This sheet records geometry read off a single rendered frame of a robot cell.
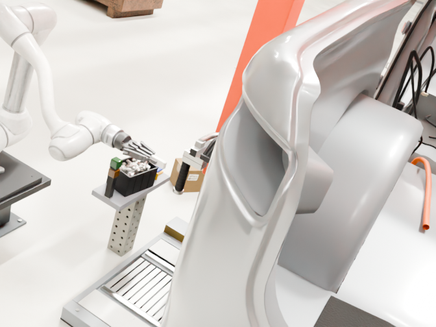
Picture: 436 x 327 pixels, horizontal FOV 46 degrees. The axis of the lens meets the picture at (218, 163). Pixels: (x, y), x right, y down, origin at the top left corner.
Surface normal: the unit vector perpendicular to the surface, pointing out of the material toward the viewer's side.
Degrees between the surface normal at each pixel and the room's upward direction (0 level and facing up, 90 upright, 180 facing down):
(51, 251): 0
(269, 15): 90
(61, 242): 0
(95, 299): 0
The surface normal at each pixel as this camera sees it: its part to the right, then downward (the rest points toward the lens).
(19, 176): 0.28, -0.82
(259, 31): -0.47, 0.31
